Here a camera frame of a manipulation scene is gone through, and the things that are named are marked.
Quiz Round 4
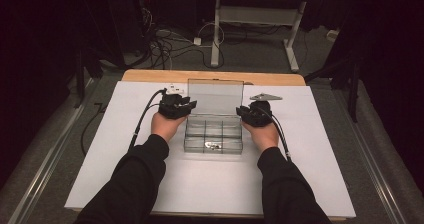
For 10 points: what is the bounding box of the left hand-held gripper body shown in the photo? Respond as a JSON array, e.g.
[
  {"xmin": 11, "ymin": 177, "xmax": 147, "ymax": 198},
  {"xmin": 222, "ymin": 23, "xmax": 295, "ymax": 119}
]
[{"xmin": 157, "ymin": 83, "xmax": 190, "ymax": 120}]

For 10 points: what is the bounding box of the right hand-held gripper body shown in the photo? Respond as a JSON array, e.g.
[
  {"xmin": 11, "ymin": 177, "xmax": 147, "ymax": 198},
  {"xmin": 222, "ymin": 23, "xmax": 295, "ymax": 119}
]
[{"xmin": 243, "ymin": 92, "xmax": 284, "ymax": 128}]

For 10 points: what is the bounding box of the clear smoky compartment box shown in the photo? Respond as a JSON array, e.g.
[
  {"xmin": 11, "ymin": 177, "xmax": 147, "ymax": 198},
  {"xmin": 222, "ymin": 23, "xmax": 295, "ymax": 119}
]
[{"xmin": 182, "ymin": 78, "xmax": 245, "ymax": 156}]

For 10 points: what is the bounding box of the person's left hand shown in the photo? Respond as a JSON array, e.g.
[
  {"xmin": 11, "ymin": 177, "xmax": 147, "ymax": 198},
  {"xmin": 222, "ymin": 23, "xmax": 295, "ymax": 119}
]
[{"xmin": 150, "ymin": 111, "xmax": 188, "ymax": 144}]

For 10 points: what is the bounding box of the person's right hand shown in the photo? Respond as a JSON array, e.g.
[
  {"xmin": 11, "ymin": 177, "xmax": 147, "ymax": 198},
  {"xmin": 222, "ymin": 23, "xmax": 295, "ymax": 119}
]
[{"xmin": 241, "ymin": 119, "xmax": 281, "ymax": 154}]

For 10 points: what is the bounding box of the wooden table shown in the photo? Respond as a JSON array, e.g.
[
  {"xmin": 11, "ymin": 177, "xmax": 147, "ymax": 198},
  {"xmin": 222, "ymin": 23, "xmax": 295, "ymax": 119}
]
[{"xmin": 121, "ymin": 68, "xmax": 307, "ymax": 87}]

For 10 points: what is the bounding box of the white table cover board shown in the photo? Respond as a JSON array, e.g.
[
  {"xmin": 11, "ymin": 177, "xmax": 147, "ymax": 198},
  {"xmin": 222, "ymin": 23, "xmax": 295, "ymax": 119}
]
[{"xmin": 63, "ymin": 80, "xmax": 357, "ymax": 219}]

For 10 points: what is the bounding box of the white-framed desk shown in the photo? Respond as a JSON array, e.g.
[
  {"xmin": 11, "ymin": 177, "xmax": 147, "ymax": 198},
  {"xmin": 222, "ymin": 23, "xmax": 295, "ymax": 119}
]
[{"xmin": 199, "ymin": 0, "xmax": 352, "ymax": 74}]

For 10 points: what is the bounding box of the black stand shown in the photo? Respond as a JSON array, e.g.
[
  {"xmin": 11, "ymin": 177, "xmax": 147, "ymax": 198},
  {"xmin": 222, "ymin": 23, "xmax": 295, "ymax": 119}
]
[
  {"xmin": 304, "ymin": 57, "xmax": 362, "ymax": 124},
  {"xmin": 73, "ymin": 45, "xmax": 105, "ymax": 109}
]

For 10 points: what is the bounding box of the right hand-held gripper black cable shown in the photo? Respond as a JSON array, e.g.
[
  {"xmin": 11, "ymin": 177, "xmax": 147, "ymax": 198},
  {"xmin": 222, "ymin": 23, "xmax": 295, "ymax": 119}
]
[{"xmin": 262, "ymin": 106, "xmax": 293, "ymax": 163}]

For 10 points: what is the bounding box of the hand-held gripper black cable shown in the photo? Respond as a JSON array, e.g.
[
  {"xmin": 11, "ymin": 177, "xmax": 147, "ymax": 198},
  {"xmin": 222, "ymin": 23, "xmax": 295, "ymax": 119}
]
[
  {"xmin": 127, "ymin": 87, "xmax": 168, "ymax": 152},
  {"xmin": 262, "ymin": 106, "xmax": 293, "ymax": 163}
]

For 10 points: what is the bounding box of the left hand-held gripper black cable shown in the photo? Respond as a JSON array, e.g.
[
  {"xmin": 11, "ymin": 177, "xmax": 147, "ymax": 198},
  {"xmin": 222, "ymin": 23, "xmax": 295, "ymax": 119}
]
[{"xmin": 127, "ymin": 87, "xmax": 168, "ymax": 152}]

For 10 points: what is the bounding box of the tangle of black floor cables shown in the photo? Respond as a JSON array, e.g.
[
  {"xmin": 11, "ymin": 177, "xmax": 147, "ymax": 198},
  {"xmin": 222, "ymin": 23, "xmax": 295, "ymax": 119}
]
[{"xmin": 139, "ymin": 6, "xmax": 225, "ymax": 70}]

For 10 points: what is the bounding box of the thin black floor cable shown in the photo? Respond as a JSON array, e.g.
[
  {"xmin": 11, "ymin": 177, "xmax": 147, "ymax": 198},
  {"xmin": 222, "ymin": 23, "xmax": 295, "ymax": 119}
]
[{"xmin": 80, "ymin": 101, "xmax": 108, "ymax": 157}]

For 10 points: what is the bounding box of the metal floor rail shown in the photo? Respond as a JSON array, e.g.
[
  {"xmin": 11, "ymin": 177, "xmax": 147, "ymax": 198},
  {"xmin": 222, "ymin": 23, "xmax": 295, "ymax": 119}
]
[
  {"xmin": 333, "ymin": 89, "xmax": 408, "ymax": 224},
  {"xmin": 6, "ymin": 78, "xmax": 98, "ymax": 224}
]

